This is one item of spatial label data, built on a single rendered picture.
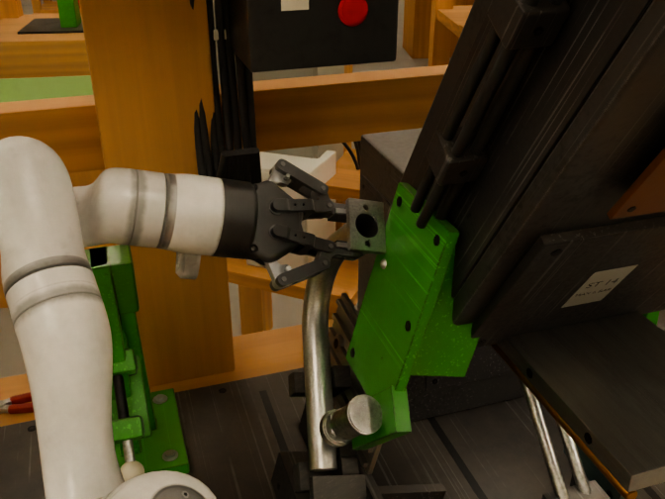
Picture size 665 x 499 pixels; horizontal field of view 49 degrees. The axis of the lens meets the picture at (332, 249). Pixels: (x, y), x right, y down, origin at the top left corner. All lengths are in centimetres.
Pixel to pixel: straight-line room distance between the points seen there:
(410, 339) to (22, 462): 54
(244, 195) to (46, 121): 40
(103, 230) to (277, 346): 55
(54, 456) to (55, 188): 21
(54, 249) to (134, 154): 34
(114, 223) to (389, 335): 28
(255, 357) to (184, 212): 51
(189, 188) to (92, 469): 25
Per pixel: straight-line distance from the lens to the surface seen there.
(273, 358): 114
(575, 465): 79
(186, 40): 91
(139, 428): 88
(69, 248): 63
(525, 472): 96
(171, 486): 54
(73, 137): 102
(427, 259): 67
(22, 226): 63
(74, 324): 60
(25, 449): 103
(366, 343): 77
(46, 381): 60
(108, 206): 66
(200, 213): 67
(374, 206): 75
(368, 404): 72
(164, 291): 102
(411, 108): 111
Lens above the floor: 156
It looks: 28 degrees down
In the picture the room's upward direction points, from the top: straight up
